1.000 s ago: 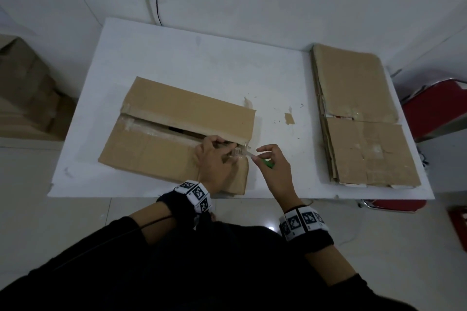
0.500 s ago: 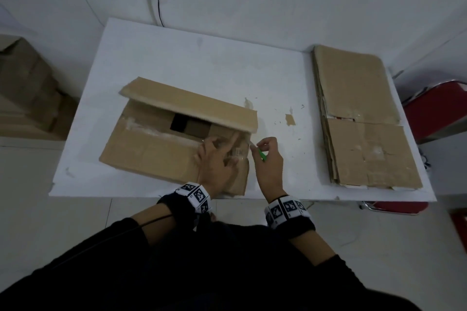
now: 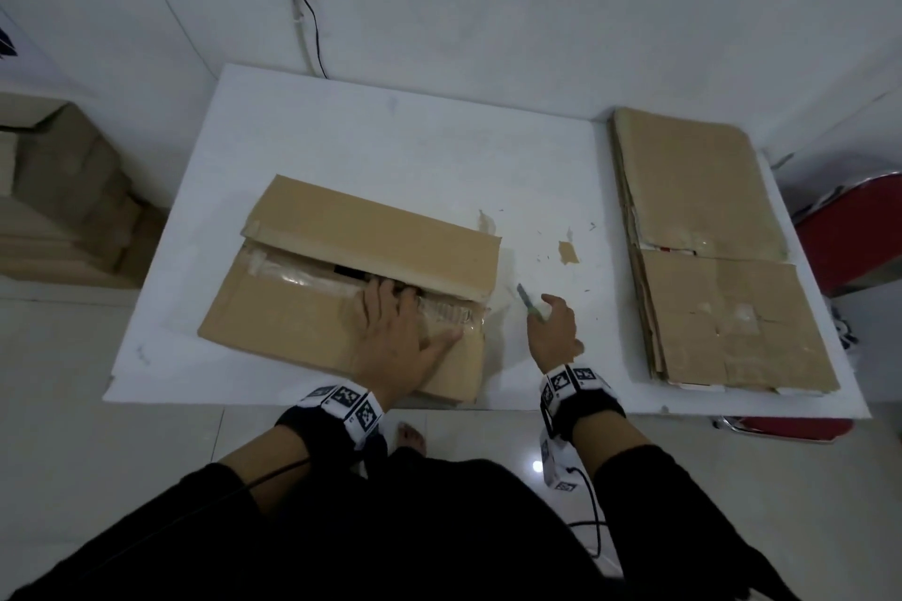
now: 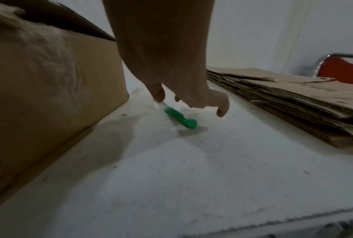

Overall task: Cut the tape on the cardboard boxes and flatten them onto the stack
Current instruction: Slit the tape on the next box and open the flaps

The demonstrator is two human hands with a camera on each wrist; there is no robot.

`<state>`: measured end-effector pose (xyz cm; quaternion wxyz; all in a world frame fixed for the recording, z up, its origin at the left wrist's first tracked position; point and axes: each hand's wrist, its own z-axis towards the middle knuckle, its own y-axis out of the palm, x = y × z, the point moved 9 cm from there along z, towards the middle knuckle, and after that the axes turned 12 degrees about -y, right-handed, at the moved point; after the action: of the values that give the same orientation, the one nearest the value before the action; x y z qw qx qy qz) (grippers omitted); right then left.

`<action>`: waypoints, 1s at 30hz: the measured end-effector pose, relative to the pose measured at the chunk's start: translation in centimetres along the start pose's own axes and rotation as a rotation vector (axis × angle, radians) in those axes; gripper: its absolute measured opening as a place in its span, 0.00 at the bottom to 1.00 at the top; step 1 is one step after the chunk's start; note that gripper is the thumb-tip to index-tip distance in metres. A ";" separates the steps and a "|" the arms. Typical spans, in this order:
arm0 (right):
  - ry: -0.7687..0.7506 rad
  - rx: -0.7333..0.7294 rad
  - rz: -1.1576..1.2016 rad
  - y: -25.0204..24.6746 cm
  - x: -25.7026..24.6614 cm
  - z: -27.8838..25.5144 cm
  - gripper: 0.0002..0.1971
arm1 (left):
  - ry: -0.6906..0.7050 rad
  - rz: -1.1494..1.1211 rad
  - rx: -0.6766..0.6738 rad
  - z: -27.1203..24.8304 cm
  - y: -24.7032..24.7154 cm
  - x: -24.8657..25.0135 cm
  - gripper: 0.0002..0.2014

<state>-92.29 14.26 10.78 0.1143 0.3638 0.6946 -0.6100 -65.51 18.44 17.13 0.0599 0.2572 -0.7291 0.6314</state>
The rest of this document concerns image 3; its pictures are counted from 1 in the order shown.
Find green handled knife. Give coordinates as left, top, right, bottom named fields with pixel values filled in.
left=516, top=282, right=551, bottom=324

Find white table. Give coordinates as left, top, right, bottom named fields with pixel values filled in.
left=101, top=63, right=873, bottom=420

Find person's left hand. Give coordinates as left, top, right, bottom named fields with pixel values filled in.
left=350, top=278, right=466, bottom=409

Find person's right forearm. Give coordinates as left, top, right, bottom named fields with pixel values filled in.
left=574, top=413, right=801, bottom=601

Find person's left forearm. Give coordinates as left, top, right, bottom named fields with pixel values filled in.
left=10, top=423, right=315, bottom=601

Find black marker wrist band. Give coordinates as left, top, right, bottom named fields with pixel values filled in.
left=538, top=362, right=627, bottom=493
left=274, top=384, right=387, bottom=475

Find person's black trouser legs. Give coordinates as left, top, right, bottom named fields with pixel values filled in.
left=267, top=441, right=625, bottom=601

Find person's right hand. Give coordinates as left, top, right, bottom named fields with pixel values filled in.
left=526, top=294, right=587, bottom=377

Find stack of boxes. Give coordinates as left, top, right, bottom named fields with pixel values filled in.
left=0, top=192, right=167, bottom=288

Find red chair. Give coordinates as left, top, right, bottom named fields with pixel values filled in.
left=715, top=170, right=902, bottom=443

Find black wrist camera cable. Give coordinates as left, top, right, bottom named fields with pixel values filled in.
left=567, top=466, right=607, bottom=560
left=239, top=455, right=315, bottom=489

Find white recycling symbol sign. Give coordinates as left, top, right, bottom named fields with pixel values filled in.
left=0, top=8, right=93, bottom=99

